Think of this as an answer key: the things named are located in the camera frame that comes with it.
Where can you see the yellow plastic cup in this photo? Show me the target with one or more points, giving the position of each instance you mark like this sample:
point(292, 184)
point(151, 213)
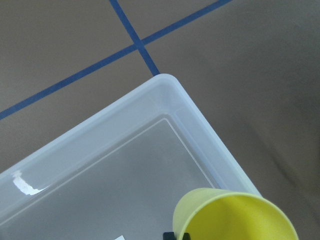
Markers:
point(218, 214)

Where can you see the clear plastic storage box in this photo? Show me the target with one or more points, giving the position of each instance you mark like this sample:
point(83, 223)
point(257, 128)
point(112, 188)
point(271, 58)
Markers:
point(119, 173)

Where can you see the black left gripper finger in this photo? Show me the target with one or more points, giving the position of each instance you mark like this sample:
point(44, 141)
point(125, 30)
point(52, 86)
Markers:
point(171, 236)

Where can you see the white label sticker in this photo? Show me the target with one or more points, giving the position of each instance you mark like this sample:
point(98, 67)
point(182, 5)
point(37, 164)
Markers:
point(120, 238)

